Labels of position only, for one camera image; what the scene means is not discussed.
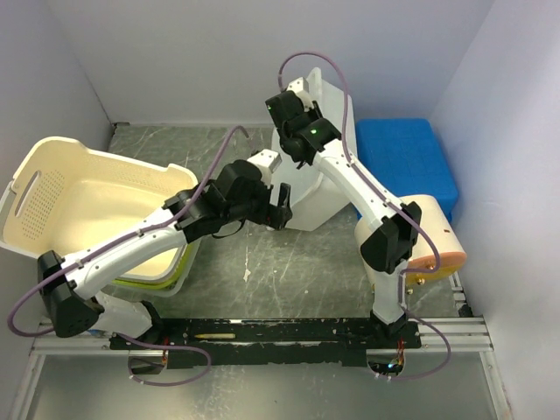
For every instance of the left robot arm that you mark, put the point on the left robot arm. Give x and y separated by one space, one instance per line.
75 301

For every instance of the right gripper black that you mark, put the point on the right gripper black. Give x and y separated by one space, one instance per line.
314 113

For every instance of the aluminium rail frame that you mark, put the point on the aluminium rail frame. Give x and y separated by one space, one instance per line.
448 336

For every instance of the blue plastic container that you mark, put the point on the blue plastic container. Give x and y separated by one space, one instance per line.
406 157

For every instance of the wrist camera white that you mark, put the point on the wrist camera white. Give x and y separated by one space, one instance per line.
300 87
267 162

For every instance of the green basket under cream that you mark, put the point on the green basket under cream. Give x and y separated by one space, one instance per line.
163 273

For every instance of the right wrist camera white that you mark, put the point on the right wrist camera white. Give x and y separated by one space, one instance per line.
300 87

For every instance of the cream cylindrical stool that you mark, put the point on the cream cylindrical stool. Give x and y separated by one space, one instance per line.
438 228

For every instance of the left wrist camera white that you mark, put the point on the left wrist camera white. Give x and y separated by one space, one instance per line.
267 162

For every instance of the large white plastic container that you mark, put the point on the large white plastic container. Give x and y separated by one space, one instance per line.
314 198

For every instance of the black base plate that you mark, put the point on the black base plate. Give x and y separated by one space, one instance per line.
345 341

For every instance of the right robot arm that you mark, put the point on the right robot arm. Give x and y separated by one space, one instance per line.
310 139

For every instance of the cream perforated laundry basket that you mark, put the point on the cream perforated laundry basket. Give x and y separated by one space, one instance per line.
71 198

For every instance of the wooden pencil on base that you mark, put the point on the wooden pencil on base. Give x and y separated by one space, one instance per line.
215 336

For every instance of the white basket at bottom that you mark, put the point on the white basket at bottom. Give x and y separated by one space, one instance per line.
7 201

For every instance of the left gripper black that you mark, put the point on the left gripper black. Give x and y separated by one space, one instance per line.
274 215

